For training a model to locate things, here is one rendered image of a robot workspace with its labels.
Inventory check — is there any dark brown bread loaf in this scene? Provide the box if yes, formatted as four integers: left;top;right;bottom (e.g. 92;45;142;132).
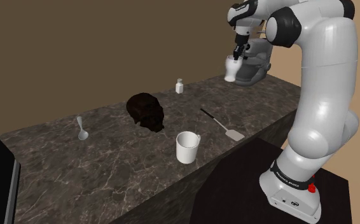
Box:
125;92;165;133

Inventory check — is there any spatula with black handle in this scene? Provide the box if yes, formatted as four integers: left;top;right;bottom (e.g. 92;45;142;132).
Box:
200;108;246;142

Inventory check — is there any grey spoon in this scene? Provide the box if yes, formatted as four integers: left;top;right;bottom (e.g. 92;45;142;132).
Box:
76;116;89;141

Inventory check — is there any dark robot stand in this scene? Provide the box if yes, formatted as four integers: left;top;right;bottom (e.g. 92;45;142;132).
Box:
188;137;354;224

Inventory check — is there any grey stand mixer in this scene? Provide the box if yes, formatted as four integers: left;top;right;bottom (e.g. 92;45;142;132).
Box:
235;29;274;87

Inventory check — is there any white mug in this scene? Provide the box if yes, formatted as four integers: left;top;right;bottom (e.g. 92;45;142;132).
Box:
176;130;202;165

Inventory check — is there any white vase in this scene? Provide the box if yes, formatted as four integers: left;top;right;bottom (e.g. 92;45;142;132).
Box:
224;55;243;83

